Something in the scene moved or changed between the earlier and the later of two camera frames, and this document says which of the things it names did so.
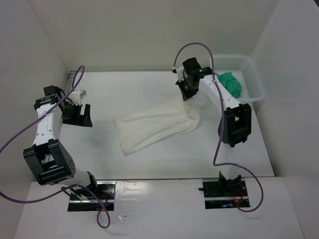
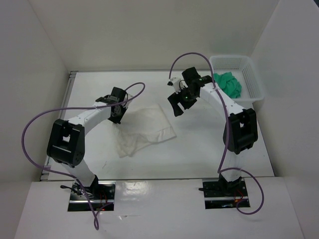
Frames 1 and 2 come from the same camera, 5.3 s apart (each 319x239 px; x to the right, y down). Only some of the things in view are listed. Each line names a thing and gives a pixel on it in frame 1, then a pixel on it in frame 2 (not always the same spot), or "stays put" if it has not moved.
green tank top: x=233 y=86 stays put
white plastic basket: x=243 y=69 stays put
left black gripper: x=81 y=120 to x=117 y=119
